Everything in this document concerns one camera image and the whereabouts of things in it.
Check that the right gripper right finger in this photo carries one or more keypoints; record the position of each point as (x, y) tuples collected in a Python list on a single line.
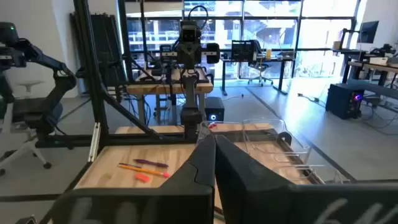
[(264, 202)]

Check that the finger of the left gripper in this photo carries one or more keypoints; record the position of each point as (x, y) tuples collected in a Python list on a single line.
[(186, 57), (194, 57)]

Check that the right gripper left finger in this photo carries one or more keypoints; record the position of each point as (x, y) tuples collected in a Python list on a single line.
[(186, 202)]

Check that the orange eraser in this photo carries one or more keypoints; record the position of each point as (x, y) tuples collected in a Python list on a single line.
[(142, 177)]

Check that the purple pen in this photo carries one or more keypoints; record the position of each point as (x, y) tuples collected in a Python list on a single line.
[(150, 162)]

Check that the orange pencil with pink eraser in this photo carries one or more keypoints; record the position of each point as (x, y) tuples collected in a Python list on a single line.
[(143, 170)]

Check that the black monitor on arm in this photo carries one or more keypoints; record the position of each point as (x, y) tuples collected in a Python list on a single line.
[(368, 31)]

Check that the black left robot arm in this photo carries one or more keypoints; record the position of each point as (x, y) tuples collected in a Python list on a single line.
[(191, 118)]

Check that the neighbouring black robot arm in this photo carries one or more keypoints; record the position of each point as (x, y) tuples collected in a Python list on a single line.
[(59, 71)]

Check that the black monitor with grid back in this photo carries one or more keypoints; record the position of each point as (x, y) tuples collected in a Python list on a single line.
[(244, 50)]

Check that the wooden workbench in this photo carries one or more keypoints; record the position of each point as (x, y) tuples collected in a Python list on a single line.
[(168, 88)]

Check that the black office chair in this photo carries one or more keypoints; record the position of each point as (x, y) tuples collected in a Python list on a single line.
[(261, 67)]

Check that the black computer tower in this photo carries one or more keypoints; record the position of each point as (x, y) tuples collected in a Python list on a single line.
[(214, 109)]

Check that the yellow cup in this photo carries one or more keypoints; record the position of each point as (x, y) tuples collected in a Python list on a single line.
[(268, 54)]

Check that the black table clamp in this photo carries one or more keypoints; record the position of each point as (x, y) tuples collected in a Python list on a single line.
[(279, 138)]

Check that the small red tag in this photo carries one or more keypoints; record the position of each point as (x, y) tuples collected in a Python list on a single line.
[(212, 125)]

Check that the black standing desk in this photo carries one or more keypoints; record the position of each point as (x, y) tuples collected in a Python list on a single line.
[(282, 74)]

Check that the black leaning panels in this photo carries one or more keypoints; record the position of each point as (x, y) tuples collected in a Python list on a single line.
[(109, 46)]

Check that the computer tower with purple light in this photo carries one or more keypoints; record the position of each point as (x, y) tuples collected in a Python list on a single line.
[(342, 102)]

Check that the long grey desk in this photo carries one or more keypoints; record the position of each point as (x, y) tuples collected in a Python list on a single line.
[(373, 68)]

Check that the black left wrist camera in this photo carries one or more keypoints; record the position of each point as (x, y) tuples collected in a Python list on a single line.
[(190, 32)]

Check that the silver frame bracket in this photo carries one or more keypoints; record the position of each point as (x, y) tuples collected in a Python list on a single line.
[(94, 140)]

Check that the white frame chair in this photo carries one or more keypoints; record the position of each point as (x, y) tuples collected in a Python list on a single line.
[(31, 146)]

